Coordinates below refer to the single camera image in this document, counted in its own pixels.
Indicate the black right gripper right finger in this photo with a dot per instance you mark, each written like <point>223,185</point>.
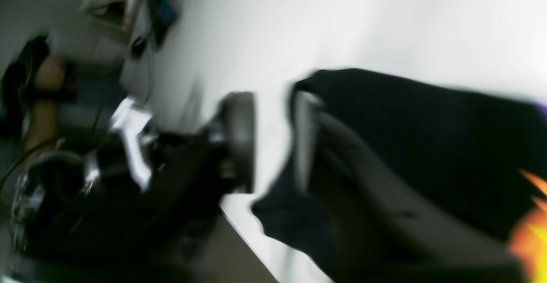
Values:
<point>441,248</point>

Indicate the black T-shirt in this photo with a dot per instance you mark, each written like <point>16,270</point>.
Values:
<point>479,158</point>

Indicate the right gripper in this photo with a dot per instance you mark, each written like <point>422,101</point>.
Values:
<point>82,215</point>

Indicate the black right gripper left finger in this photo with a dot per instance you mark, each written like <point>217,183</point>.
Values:
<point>194,171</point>

